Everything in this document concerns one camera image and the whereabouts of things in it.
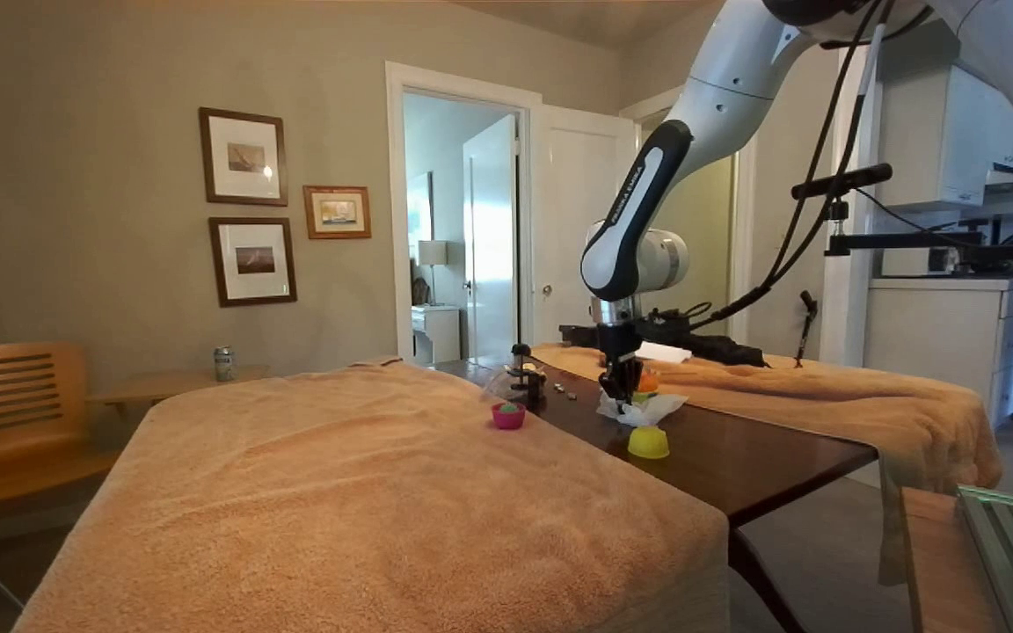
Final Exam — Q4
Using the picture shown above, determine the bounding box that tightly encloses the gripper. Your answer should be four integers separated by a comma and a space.
596, 323, 644, 407

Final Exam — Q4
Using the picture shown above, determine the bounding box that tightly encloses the white paper towel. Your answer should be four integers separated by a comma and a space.
595, 390, 689, 429

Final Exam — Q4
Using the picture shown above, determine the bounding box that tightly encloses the long orange towel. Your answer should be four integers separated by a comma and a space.
530, 342, 1005, 587

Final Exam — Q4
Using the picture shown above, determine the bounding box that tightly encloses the large orange towel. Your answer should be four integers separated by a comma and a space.
11, 358, 731, 633

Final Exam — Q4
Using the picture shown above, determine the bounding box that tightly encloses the white paper sheet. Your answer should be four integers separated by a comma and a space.
635, 340, 694, 365

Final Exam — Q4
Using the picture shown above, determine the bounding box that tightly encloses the yellow plastic cup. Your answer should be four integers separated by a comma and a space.
627, 426, 672, 461

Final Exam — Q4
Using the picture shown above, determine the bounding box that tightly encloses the black clamp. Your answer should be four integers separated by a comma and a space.
506, 343, 549, 411

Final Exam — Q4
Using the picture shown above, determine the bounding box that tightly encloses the black bag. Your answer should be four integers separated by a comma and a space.
558, 322, 769, 368

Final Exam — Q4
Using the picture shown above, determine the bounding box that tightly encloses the white door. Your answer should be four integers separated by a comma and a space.
462, 113, 522, 363
529, 104, 641, 346

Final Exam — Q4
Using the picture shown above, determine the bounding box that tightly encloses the white dresser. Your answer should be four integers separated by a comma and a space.
411, 303, 463, 366

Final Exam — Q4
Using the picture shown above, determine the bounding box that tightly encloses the table lamp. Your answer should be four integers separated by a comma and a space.
417, 239, 450, 306

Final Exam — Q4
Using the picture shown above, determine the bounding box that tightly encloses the white kitchen counter cabinet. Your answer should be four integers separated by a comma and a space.
862, 275, 1013, 429

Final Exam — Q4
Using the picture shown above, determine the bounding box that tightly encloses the small framed picture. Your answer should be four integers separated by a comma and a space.
302, 185, 373, 241

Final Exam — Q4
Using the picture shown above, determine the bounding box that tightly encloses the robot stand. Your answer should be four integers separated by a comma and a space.
901, 483, 1013, 633

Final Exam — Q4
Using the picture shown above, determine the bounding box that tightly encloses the large framed picture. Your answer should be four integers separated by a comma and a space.
198, 106, 290, 208
208, 216, 299, 309

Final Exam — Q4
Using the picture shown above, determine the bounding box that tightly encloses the wooden side table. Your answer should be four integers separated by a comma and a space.
87, 364, 272, 412

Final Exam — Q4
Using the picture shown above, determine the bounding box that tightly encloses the wooden chair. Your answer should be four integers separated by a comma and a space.
0, 341, 123, 633

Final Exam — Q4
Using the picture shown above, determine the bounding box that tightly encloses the camera on mount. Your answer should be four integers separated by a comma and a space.
791, 163, 1013, 273

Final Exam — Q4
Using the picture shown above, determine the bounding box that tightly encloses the white wall cabinet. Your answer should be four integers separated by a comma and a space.
876, 60, 1013, 218

